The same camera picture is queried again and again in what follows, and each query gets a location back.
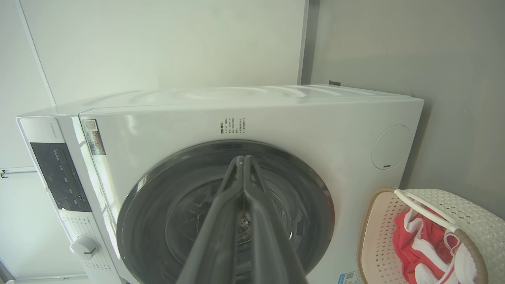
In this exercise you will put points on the silver code sticker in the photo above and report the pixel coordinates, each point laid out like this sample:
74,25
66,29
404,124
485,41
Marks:
94,137

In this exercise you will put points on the round white filter cover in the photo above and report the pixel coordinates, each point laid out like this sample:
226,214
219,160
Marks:
391,147

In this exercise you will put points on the small printed text sticker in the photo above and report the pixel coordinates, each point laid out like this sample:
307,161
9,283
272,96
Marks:
232,126

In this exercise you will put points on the white washing machine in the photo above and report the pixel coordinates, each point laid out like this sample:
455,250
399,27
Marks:
315,118

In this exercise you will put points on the round black washer door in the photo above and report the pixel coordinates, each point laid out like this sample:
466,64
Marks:
158,221

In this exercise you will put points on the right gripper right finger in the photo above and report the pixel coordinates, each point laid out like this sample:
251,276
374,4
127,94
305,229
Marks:
268,244

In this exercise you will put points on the cream perforated laundry basket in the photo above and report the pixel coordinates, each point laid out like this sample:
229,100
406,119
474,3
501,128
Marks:
477,213

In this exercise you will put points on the black washer control display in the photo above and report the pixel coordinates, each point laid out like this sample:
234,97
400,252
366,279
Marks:
61,177

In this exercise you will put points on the white washer control knob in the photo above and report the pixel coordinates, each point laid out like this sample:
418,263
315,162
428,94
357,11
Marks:
84,247

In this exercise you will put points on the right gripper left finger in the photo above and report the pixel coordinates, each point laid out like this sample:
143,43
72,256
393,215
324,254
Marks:
215,236

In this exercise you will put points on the red and white garment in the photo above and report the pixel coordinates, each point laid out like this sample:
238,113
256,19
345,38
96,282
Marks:
410,244

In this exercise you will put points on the blue energy label sticker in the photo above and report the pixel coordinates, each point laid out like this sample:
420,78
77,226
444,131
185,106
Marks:
350,278

